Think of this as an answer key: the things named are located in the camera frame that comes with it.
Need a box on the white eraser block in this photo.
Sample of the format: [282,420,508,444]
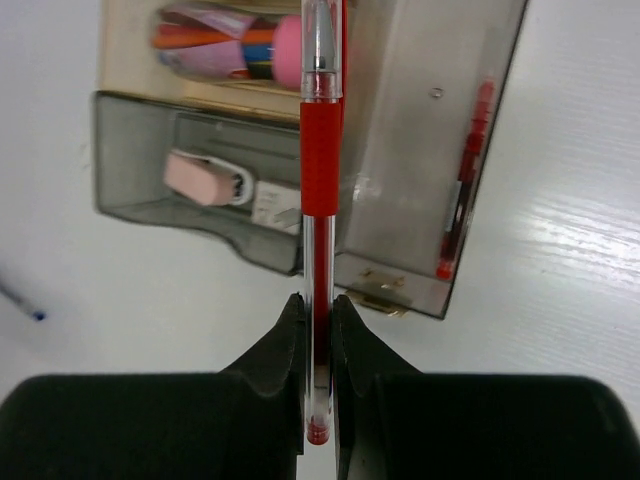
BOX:
[251,181,302,236]

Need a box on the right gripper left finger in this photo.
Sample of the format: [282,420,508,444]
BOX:
[1,294,305,479]

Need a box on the blue ballpoint pen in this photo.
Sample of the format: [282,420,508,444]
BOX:
[1,273,48,322]

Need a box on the transparent tiered desk organizer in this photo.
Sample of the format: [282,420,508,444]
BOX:
[93,1,303,276]

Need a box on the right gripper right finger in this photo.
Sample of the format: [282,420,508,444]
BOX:
[331,296,639,479]

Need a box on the red gel pen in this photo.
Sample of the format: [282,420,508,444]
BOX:
[300,1,347,445]

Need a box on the pink cap glue stick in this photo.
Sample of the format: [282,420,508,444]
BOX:
[150,2,302,91]

